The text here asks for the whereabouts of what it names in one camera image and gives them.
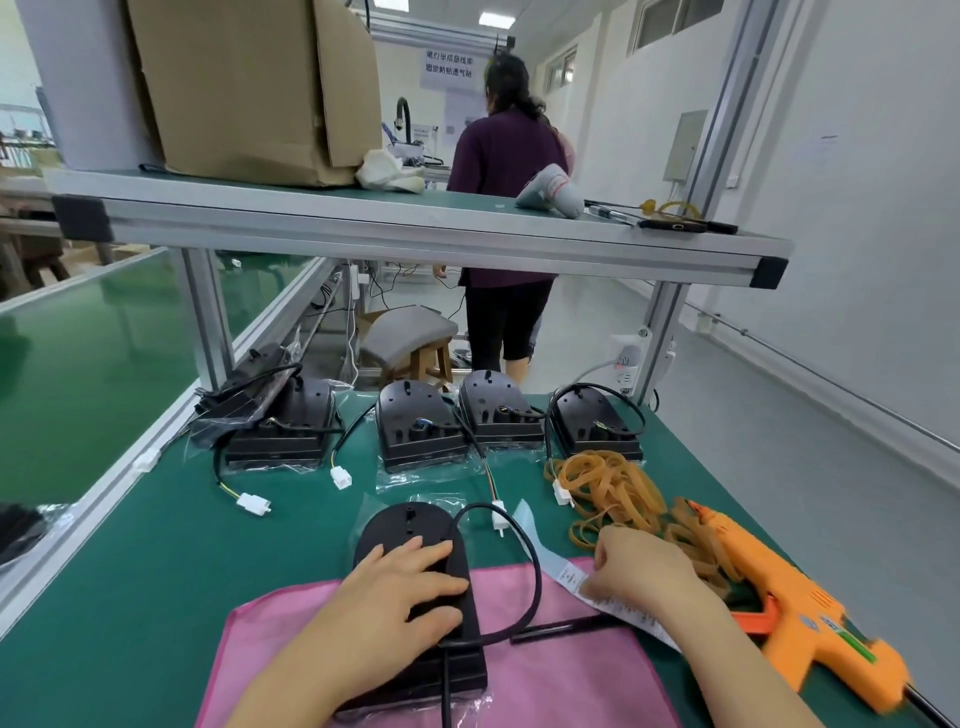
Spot person's left hand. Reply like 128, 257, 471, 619
322, 535, 471, 678

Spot person's right hand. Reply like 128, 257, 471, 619
580, 524, 727, 625

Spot white paper label strip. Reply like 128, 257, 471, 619
513, 501, 681, 652

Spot black lamp housing with cable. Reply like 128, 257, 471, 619
333, 501, 543, 728

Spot person's right forearm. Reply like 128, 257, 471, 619
660, 596, 826, 728

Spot person's left forearm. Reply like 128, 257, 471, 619
225, 618, 376, 728

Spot pile of tan rubber bands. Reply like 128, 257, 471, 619
545, 450, 742, 603

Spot pink cloth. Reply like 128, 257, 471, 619
196, 556, 684, 728

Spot black lamp housing in bag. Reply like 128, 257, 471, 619
213, 375, 344, 519
330, 380, 471, 492
543, 383, 648, 508
453, 369, 548, 538
193, 342, 303, 423

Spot orange glue gun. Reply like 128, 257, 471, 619
685, 498, 913, 714

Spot white power strip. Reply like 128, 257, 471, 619
609, 328, 678, 400

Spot wooden stool with grey cushion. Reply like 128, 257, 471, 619
359, 304, 461, 391

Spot black flat tool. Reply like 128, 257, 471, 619
637, 216, 741, 237

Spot yellow rubber band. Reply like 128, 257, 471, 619
640, 198, 708, 223

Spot grey heat gun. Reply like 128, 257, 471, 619
514, 162, 587, 221

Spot green conveyor belt line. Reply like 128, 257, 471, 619
0, 246, 340, 639

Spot black parts in plastic bag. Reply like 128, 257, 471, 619
0, 501, 55, 569

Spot white cloth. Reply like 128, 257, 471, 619
354, 147, 428, 195

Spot brown cardboard box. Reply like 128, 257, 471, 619
125, 0, 384, 189

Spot grey sheet panel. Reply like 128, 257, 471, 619
13, 0, 163, 173

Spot grey wall conduit pipe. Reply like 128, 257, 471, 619
688, 298, 960, 459

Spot black glue gun cable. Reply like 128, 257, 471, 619
902, 681, 960, 728

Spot aluminium frame shelf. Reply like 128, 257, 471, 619
43, 0, 795, 410

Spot grey wall electrical box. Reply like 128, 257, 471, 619
663, 109, 711, 186

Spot white wall sign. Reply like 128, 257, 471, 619
419, 45, 486, 96

